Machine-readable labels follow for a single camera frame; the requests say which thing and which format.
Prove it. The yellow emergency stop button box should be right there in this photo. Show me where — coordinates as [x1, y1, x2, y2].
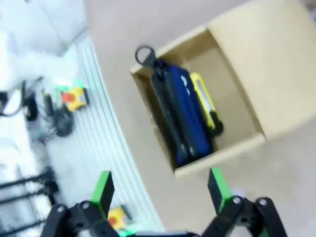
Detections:
[107, 207, 133, 229]
[61, 86, 89, 112]

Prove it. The yellow utility knife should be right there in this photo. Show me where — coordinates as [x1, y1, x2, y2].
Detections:
[190, 72, 224, 135]

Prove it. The brown cardboard box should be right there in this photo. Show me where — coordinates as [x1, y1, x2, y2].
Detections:
[130, 0, 316, 180]

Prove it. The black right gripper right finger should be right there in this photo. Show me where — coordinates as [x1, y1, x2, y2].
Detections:
[199, 167, 288, 237]

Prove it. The blue zipper pouch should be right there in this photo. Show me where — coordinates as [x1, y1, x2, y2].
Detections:
[135, 45, 214, 167]

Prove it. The black metal frame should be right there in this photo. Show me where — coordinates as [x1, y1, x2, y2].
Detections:
[0, 167, 59, 237]

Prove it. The white ribbed aluminium platform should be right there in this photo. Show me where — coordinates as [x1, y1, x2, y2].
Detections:
[46, 34, 165, 237]

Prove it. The black cable bundle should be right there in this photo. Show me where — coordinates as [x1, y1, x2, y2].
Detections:
[22, 79, 75, 138]

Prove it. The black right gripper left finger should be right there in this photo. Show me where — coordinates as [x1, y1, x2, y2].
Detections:
[40, 170, 135, 237]

